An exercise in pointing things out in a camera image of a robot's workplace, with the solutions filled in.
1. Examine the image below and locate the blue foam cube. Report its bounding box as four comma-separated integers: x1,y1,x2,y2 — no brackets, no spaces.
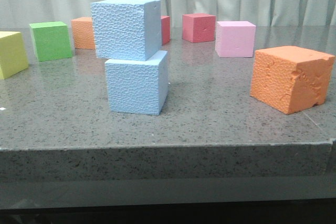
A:
90,0,162,61
105,50,169,115

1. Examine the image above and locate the red foam cube right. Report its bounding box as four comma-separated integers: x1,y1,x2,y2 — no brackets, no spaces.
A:
182,13,216,43

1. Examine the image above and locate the red foam cube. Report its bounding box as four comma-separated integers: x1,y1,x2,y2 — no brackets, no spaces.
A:
161,15,170,45
182,13,216,43

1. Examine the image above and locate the red foam cube left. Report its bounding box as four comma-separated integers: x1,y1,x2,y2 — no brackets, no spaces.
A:
161,15,170,45

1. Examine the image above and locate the pink foam cube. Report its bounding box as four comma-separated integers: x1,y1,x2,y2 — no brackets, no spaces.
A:
215,21,256,58

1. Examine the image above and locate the orange foam cube rear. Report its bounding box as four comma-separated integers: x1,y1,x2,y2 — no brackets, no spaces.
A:
71,17,95,49

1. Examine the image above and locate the damaged orange foam cube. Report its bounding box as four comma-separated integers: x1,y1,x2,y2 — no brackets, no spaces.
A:
250,46,335,114

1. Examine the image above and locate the green foam cube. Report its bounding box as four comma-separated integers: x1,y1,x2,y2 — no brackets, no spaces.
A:
29,22,72,62

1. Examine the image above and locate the yellow foam cube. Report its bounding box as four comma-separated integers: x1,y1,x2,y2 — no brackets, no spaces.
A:
1,31,28,80

